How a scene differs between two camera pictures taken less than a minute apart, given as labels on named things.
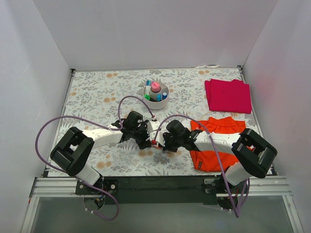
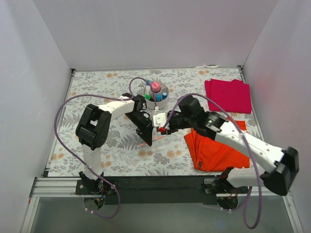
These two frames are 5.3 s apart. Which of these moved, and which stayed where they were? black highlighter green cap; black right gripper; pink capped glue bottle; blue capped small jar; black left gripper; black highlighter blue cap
Moved: black right gripper; black left gripper
Stayed: black highlighter blue cap; blue capped small jar; pink capped glue bottle; black highlighter green cap
